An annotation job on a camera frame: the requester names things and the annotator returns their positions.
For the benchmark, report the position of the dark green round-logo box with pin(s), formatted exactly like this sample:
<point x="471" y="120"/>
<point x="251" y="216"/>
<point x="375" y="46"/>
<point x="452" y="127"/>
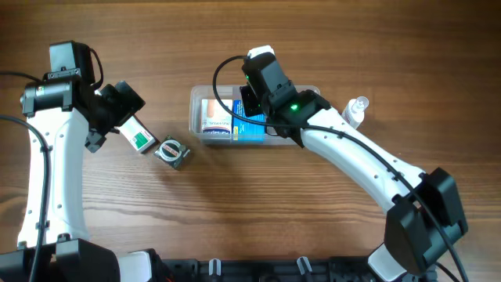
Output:
<point x="172" y="152"/>

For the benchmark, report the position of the clear plastic container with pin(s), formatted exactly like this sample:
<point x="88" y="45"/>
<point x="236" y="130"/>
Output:
<point x="228" y="93"/>

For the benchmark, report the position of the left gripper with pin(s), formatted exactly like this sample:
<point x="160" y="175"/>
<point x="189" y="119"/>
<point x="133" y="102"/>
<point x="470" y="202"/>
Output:
<point x="113" y="113"/>

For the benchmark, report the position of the blue yellow VapoDrops box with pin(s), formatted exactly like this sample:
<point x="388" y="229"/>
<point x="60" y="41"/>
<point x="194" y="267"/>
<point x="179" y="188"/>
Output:
<point x="244" y="132"/>

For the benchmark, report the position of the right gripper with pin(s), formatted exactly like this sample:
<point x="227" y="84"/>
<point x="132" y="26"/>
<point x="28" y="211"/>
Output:
<point x="254" y="100"/>

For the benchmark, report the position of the Hansaplast plaster box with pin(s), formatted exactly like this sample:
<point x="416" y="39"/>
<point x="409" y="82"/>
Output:
<point x="214" y="118"/>

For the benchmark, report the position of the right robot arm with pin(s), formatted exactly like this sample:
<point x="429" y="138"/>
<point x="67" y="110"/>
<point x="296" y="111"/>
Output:
<point x="424" y="213"/>

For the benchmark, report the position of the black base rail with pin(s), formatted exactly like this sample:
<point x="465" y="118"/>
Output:
<point x="299" y="269"/>

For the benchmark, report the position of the white green small box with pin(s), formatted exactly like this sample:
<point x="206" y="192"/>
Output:
<point x="137" y="134"/>

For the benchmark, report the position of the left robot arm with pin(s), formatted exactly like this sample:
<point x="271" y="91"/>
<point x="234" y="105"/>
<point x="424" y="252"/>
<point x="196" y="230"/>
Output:
<point x="65" y="115"/>

